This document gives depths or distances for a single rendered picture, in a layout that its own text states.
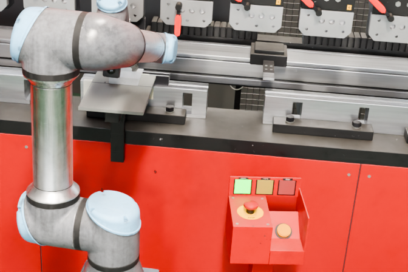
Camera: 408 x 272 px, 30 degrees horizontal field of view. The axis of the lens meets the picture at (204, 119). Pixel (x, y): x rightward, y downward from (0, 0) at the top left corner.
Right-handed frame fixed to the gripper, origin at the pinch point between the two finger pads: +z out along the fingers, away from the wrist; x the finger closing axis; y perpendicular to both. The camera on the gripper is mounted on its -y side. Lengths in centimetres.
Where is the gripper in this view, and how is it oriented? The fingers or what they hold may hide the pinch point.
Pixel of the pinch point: (123, 70)
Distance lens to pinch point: 223.3
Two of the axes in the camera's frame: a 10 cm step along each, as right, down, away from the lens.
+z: 0.0, 4.1, 9.1
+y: 0.9, -9.1, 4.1
